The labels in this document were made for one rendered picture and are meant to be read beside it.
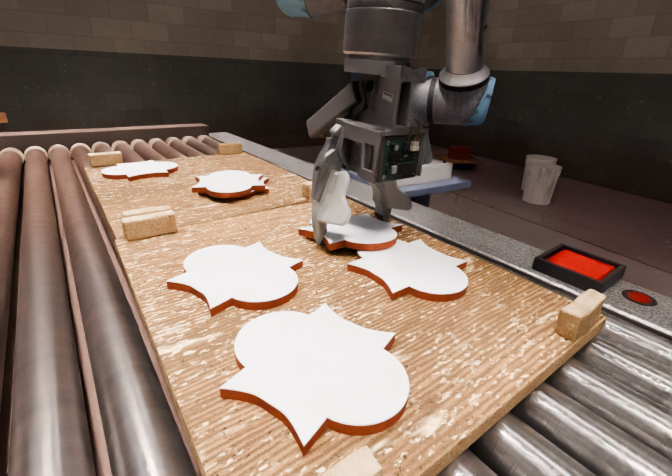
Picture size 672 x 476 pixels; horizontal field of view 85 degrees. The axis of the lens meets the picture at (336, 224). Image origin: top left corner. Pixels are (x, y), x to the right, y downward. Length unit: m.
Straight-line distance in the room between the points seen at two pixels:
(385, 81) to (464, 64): 0.58
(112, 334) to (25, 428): 0.09
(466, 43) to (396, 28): 0.55
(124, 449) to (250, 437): 0.08
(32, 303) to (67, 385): 0.13
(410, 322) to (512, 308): 0.10
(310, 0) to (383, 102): 0.20
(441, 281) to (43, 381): 0.34
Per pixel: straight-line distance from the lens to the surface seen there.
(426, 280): 0.38
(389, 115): 0.38
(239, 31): 5.66
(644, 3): 5.40
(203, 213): 0.57
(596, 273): 0.53
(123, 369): 0.34
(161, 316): 0.36
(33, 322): 0.43
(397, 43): 0.38
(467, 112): 0.99
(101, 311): 0.42
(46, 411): 0.33
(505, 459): 0.30
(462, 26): 0.91
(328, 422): 0.25
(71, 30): 5.40
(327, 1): 0.53
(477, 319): 0.36
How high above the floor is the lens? 1.14
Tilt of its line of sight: 22 degrees down
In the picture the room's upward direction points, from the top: 2 degrees clockwise
